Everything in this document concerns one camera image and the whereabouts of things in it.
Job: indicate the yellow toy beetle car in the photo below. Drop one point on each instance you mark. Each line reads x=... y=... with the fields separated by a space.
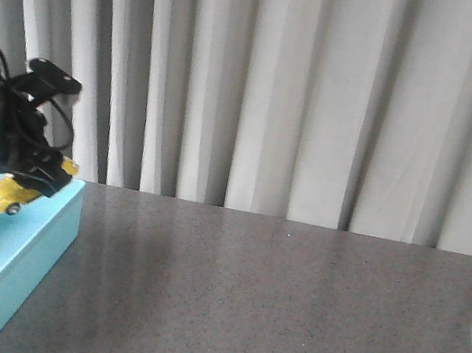
x=13 y=196

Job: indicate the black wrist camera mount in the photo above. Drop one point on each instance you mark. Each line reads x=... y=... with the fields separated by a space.
x=43 y=81

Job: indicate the grey pleated curtain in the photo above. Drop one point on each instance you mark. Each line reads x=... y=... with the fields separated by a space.
x=354 y=115

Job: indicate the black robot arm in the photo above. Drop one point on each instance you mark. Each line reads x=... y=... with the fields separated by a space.
x=5 y=79

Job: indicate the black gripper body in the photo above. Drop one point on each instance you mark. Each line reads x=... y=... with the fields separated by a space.
x=22 y=130

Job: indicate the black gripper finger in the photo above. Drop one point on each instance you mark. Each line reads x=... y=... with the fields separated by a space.
x=49 y=167
x=39 y=181

